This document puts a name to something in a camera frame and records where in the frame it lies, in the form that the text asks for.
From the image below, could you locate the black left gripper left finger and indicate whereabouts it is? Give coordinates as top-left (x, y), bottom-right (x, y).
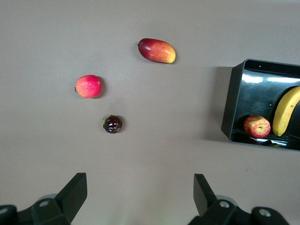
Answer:
top-left (0, 172), bottom-right (88, 225)

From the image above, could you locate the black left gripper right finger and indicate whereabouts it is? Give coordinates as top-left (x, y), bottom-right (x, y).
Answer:
top-left (187, 173), bottom-right (291, 225)

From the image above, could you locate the red yellow striped apple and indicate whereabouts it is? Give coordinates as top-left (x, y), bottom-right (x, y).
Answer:
top-left (243, 115), bottom-right (271, 139)

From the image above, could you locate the black plastic box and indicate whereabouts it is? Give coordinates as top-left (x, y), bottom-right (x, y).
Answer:
top-left (221, 58), bottom-right (300, 152)

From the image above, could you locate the yellow banana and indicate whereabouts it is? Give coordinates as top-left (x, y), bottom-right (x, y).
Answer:
top-left (272, 86), bottom-right (300, 137)

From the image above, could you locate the dark purple mangosteen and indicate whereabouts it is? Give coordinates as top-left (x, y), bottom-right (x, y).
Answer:
top-left (102, 114), bottom-right (123, 134)

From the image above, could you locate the pink red round fruit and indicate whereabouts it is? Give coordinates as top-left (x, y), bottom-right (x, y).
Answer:
top-left (74, 75), bottom-right (103, 98)

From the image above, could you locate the brown table mat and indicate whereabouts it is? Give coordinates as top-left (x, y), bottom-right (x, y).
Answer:
top-left (0, 0), bottom-right (300, 225)

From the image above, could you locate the red yellow mango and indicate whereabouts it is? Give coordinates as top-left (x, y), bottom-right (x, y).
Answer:
top-left (137, 38), bottom-right (176, 64)

